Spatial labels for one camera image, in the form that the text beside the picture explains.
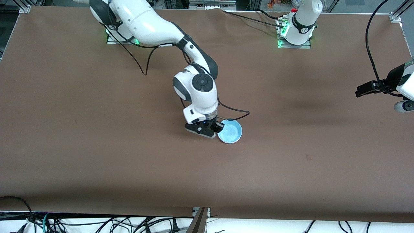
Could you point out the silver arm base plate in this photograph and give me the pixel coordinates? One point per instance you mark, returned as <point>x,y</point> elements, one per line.
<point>111,41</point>
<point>304,46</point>

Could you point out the black power plug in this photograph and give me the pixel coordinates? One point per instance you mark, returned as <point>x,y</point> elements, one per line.
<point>175,226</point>

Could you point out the aluminium frame post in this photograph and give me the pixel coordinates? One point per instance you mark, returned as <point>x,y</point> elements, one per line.
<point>200,223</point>

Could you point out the brown paper table cover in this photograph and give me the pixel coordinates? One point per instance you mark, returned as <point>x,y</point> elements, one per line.
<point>194,178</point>

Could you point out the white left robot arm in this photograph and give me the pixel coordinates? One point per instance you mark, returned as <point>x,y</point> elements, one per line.
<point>304,19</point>

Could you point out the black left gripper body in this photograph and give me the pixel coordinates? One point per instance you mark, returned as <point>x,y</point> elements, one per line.
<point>390,82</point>

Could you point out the blue plastic bowl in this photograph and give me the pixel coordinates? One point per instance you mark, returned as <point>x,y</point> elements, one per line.
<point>230,132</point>

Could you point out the aluminium frame profile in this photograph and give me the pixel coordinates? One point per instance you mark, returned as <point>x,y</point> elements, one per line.
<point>399,13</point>
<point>24,8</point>

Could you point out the silver electronics box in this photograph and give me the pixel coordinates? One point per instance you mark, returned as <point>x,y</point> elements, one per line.
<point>210,4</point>

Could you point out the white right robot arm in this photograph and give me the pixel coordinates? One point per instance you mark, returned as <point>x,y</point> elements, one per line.
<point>145,22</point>

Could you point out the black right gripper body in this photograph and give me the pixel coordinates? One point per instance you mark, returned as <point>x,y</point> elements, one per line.
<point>213,124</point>

